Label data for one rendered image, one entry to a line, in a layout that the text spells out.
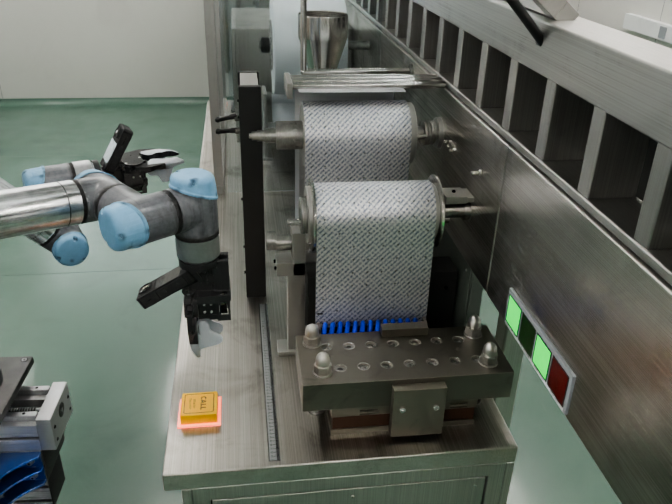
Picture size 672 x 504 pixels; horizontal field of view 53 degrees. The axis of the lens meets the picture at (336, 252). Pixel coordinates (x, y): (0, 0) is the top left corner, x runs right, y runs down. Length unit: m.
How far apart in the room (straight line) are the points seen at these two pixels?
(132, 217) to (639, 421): 0.75
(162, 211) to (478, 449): 0.72
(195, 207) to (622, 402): 0.69
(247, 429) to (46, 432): 0.52
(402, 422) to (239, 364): 0.41
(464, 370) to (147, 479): 1.52
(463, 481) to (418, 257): 0.44
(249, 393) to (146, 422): 1.39
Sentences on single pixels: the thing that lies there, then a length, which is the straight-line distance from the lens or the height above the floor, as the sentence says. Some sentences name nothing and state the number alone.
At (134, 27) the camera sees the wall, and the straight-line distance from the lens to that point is 6.88.
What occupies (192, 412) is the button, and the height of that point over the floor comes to 0.92.
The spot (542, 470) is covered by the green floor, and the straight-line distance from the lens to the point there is 2.68.
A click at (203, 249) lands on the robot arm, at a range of 1.16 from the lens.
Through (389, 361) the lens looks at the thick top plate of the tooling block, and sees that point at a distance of 1.31.
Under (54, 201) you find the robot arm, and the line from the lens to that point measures 1.16.
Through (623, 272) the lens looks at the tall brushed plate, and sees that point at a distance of 0.90.
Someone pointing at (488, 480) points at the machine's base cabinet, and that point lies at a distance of 1.42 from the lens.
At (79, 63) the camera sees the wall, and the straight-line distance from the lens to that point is 7.04.
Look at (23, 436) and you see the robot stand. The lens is 1.72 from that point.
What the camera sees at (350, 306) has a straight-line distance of 1.40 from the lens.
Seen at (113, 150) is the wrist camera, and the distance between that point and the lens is 1.68.
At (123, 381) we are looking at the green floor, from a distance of 3.02.
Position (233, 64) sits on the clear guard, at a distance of 2.25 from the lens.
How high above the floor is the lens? 1.81
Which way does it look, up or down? 27 degrees down
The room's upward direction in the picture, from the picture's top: 2 degrees clockwise
